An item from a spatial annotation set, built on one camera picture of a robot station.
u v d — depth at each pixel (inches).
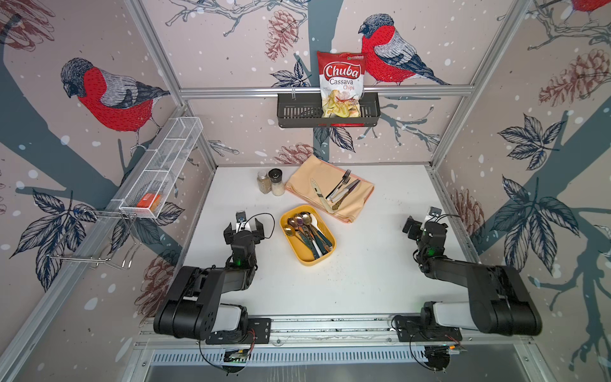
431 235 27.1
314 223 37.9
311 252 35.3
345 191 43.3
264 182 41.0
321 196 42.4
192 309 16.6
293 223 37.4
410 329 28.7
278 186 42.1
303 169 47.0
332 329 29.4
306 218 37.7
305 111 39.7
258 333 28.7
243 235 27.1
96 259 19.9
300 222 37.4
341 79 32.5
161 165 31.3
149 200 26.3
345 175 46.3
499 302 17.1
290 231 37.2
